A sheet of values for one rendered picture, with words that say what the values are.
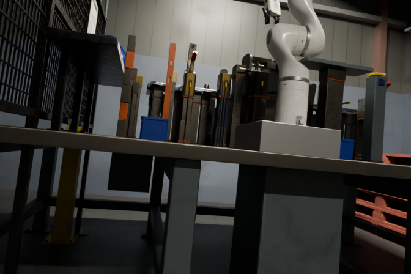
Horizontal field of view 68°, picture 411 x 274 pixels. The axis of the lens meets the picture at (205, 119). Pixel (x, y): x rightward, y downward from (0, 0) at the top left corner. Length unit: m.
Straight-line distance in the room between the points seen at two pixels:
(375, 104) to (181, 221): 1.22
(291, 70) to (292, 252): 0.65
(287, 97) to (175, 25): 2.56
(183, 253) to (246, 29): 3.15
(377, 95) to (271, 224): 0.97
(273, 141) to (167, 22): 2.76
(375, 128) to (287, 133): 0.79
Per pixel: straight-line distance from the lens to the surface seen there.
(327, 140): 1.13
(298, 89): 1.23
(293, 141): 1.07
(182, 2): 3.74
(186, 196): 0.90
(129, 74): 1.55
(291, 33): 1.27
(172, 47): 1.61
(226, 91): 1.55
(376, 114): 1.78
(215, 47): 3.62
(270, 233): 1.10
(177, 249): 0.94
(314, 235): 1.18
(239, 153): 0.88
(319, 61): 1.59
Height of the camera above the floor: 0.71
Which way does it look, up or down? 5 degrees up
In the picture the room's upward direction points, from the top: 6 degrees clockwise
